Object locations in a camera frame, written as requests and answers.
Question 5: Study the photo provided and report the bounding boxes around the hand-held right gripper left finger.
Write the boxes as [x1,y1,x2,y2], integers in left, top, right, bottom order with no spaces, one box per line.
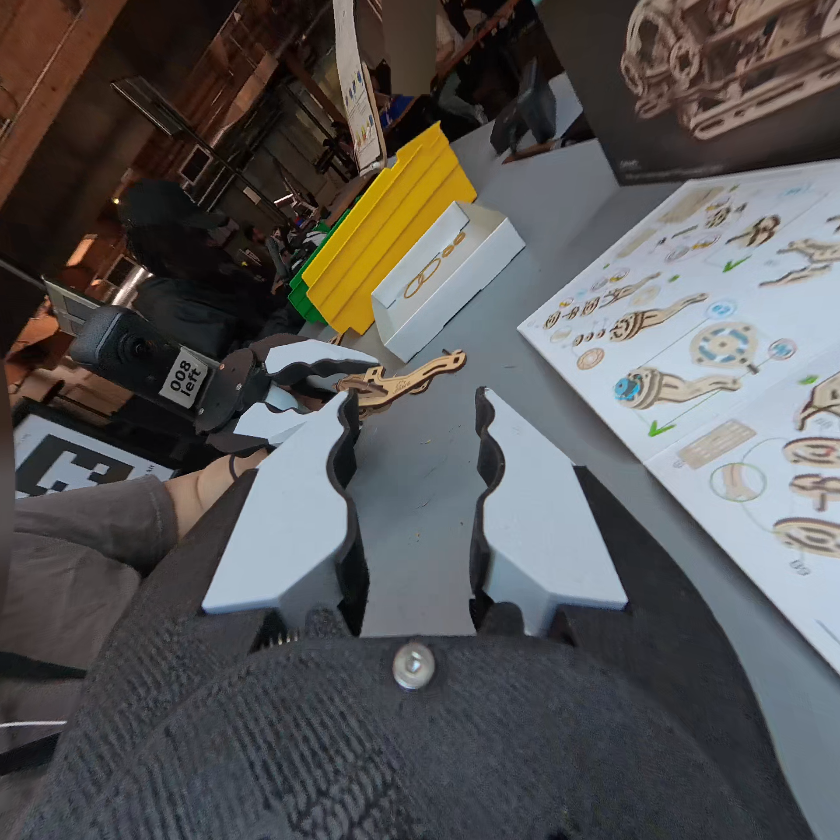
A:
[200,392,367,636]

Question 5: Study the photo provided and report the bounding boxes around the wooden model arm assembly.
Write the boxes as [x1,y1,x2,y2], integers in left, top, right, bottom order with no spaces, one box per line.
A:
[335,350,468,421]

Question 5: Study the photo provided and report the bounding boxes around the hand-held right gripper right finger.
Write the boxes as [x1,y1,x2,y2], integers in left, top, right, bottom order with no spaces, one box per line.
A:
[469,386,630,636]

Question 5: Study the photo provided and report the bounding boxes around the stack of yellow plastic bins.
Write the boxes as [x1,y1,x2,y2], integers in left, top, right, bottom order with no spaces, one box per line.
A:
[302,121,478,336]

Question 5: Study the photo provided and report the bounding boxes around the person's grey shirt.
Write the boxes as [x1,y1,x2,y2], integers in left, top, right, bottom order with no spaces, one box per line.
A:
[0,558,132,775]

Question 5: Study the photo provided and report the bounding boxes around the white instruction booklet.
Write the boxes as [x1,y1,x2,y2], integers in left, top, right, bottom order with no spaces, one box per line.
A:
[517,159,840,677]

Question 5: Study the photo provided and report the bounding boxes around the person's left forearm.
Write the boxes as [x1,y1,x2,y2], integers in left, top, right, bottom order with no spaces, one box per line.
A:
[13,451,266,592]

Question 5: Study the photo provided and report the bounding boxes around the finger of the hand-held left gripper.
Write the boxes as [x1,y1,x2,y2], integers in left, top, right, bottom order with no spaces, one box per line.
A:
[231,387,312,454]
[262,336,382,398]

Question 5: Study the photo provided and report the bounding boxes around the white hanging poster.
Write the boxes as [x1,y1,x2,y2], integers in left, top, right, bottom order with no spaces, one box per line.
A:
[331,0,385,177]

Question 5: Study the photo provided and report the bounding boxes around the dark panel on wooden stand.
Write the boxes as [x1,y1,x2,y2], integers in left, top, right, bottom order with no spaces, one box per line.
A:
[489,59,559,165]

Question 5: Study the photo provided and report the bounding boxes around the black model kit box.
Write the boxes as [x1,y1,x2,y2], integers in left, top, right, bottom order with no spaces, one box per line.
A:
[538,0,840,186]

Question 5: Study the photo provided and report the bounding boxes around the white cardboard box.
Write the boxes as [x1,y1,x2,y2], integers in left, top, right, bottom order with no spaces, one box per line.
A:
[371,200,527,363]

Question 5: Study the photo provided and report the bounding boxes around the stack of green plastic bins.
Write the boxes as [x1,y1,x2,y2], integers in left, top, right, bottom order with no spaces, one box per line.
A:
[287,220,342,324]

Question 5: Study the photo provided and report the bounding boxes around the black and white marker board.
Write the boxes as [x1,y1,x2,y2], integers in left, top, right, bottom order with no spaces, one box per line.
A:
[13,400,181,500]

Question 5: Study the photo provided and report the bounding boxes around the large wooden ring pieces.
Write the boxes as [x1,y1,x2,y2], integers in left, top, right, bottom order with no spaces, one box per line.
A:
[402,256,445,301]

